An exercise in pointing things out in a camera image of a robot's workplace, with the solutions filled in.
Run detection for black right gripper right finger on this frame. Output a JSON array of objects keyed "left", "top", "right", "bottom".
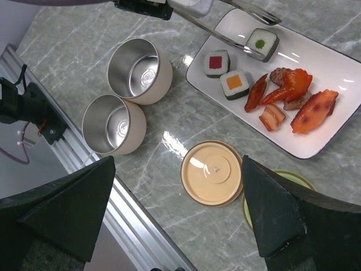
[{"left": 242, "top": 155, "right": 360, "bottom": 270}]

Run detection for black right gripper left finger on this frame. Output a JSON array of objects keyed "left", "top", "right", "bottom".
[{"left": 1, "top": 155, "right": 116, "bottom": 270}]

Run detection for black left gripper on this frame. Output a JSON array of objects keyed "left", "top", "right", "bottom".
[{"left": 113, "top": 0, "right": 173, "bottom": 20}]

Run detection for sushi roll red centre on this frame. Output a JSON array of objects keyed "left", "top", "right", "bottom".
[{"left": 203, "top": 50, "right": 230, "bottom": 78}]

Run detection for sushi roll green centre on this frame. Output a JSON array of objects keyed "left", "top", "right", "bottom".
[{"left": 246, "top": 28, "right": 280, "bottom": 62}]

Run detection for metal food tongs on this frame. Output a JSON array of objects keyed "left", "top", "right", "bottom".
[{"left": 173, "top": 1, "right": 282, "bottom": 60}]

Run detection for orange chicken wing piece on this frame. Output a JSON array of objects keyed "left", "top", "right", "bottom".
[{"left": 259, "top": 68, "right": 312, "bottom": 106}]

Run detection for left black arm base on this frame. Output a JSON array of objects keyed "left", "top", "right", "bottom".
[{"left": 1, "top": 64, "right": 68, "bottom": 144}]

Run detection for green round lid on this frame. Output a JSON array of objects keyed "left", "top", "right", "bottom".
[{"left": 242, "top": 169, "right": 316, "bottom": 231}]

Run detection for sushi roll orange centre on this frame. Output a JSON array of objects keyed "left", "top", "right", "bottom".
[{"left": 220, "top": 69, "right": 250, "bottom": 100}]

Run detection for beige round lid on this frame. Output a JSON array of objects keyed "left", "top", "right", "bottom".
[{"left": 180, "top": 140, "right": 243, "bottom": 207}]

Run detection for bacon slice piece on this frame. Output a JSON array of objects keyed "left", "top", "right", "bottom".
[{"left": 259, "top": 104, "right": 287, "bottom": 132}]

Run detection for slim orange wing piece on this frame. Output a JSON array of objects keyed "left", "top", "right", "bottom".
[{"left": 244, "top": 74, "right": 268, "bottom": 113}]

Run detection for large orange fish piece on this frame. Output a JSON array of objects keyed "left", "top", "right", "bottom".
[{"left": 290, "top": 89, "right": 339, "bottom": 134}]

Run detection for brown meat patty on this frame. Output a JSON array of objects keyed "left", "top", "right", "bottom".
[
  {"left": 283, "top": 91, "right": 312, "bottom": 111},
  {"left": 270, "top": 67, "right": 291, "bottom": 86}
]

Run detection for white rectangular plate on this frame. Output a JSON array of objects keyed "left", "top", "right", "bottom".
[{"left": 186, "top": 9, "right": 360, "bottom": 159}]

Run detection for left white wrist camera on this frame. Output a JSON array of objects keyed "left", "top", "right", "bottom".
[{"left": 167, "top": 0, "right": 214, "bottom": 18}]

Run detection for aluminium front rail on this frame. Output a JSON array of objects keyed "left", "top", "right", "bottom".
[{"left": 1, "top": 44, "right": 195, "bottom": 270}]

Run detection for steel bowl far from rail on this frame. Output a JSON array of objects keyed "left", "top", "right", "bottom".
[{"left": 107, "top": 38, "right": 173, "bottom": 105}]

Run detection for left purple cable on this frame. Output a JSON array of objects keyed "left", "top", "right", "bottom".
[{"left": 0, "top": 121, "right": 30, "bottom": 165}]

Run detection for steel bowl near rail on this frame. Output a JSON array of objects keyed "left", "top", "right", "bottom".
[{"left": 82, "top": 94, "right": 147, "bottom": 155}]

